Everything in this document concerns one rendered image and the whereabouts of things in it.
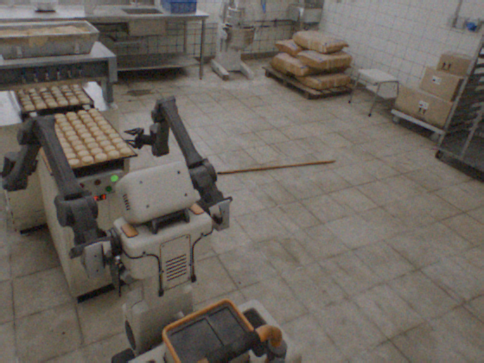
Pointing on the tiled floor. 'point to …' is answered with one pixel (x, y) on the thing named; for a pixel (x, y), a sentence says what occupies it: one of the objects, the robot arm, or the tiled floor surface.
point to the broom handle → (275, 167)
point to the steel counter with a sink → (147, 15)
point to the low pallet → (306, 85)
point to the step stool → (378, 85)
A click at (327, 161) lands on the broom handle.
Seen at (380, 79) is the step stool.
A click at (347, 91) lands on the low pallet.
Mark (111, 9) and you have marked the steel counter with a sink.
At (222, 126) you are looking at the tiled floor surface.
